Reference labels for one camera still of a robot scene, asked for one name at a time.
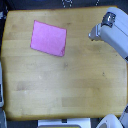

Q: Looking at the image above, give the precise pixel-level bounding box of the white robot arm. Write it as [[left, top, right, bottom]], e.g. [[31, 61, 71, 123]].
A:
[[89, 10, 128, 128]]

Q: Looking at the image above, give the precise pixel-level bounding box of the grey object at left edge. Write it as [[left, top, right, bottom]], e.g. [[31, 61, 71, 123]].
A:
[[0, 62, 4, 108]]

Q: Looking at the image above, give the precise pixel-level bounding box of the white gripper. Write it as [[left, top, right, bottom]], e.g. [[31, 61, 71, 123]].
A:
[[88, 24, 101, 41]]

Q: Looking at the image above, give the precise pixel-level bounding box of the pink square cloth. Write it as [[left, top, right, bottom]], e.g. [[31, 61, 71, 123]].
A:
[[30, 21, 67, 57]]

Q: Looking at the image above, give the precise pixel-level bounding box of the white box at bottom edge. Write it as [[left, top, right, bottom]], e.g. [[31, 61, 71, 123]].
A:
[[38, 118, 91, 128]]

